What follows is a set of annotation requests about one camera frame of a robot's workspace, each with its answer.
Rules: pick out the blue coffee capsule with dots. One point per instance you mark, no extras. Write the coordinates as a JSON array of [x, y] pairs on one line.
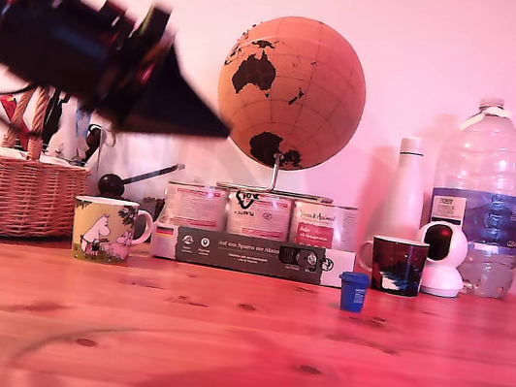
[[352, 294]]

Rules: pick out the clear plastic lidded container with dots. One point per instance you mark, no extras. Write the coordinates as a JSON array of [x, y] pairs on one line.
[[155, 157]]

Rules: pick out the blue and white packet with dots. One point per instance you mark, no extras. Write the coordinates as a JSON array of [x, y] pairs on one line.
[[83, 121]]

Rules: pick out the black round-headed scoop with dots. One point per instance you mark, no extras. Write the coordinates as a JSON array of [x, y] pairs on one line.
[[111, 185]]

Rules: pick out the silver tin with label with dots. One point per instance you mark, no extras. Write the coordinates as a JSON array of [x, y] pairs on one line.
[[259, 218], [194, 205], [324, 226]]

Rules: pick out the black stick utensil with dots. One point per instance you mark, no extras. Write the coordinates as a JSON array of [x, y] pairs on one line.
[[49, 121], [57, 115]]

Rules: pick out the cork globe on stand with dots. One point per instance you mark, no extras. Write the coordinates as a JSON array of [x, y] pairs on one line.
[[303, 93]]

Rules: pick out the yellow cartoon mug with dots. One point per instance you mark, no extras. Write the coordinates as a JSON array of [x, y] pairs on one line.
[[102, 232]]

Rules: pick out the red packet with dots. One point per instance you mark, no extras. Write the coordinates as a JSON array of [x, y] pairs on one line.
[[9, 107]]

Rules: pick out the long grey cardboard box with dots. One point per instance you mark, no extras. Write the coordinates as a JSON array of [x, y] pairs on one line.
[[248, 256]]

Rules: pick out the white slim bottle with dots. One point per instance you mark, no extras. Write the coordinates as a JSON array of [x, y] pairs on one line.
[[404, 192]]

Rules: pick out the dark patterned mug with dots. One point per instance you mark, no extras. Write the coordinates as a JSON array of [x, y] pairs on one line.
[[398, 267]]

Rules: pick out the large clear water bottle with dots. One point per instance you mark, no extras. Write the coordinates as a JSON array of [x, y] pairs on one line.
[[483, 190]]

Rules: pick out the small white round camera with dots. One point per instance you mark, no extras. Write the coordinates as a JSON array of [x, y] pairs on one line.
[[446, 272]]

